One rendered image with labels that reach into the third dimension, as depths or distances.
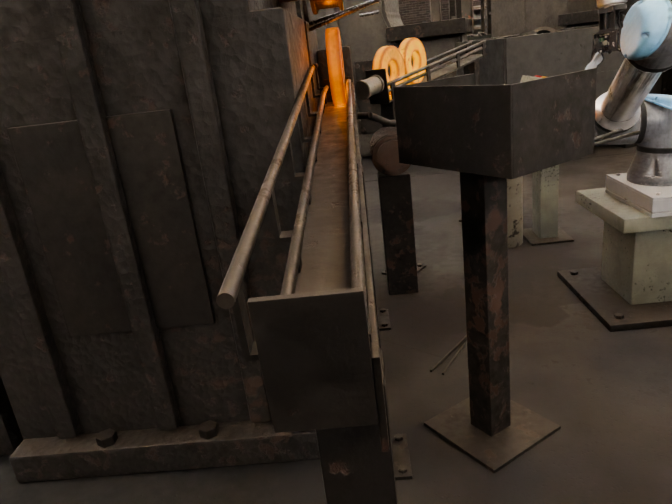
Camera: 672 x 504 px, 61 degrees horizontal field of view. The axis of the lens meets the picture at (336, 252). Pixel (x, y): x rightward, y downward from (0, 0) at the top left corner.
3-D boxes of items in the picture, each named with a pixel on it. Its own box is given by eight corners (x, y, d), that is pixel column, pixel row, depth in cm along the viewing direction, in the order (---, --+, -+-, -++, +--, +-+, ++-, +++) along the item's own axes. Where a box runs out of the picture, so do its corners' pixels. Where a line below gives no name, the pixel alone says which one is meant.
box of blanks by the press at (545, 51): (506, 169, 344) (503, 32, 318) (448, 150, 421) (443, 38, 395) (654, 143, 363) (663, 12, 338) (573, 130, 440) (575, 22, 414)
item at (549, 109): (515, 490, 105) (510, 84, 81) (419, 424, 126) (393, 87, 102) (584, 441, 115) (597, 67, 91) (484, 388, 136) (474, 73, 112)
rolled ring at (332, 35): (339, 28, 150) (327, 29, 150) (337, 25, 132) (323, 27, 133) (347, 100, 156) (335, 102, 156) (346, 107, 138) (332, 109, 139)
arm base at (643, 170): (664, 171, 168) (668, 137, 164) (701, 182, 154) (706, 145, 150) (615, 176, 166) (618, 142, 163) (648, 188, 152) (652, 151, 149)
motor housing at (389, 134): (385, 299, 190) (369, 137, 172) (381, 274, 210) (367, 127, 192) (424, 296, 189) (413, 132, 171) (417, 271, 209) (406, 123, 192)
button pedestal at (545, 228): (533, 248, 218) (533, 79, 197) (516, 229, 241) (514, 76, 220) (576, 243, 217) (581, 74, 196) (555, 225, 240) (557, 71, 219)
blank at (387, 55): (368, 51, 181) (377, 50, 179) (393, 42, 192) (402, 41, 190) (375, 100, 187) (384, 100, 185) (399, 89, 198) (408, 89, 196)
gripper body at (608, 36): (591, 55, 158) (590, 9, 155) (603, 55, 164) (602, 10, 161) (621, 51, 152) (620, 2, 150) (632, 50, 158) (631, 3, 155)
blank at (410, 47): (393, 42, 192) (402, 41, 190) (415, 34, 203) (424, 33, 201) (399, 89, 198) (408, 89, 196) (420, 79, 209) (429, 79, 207)
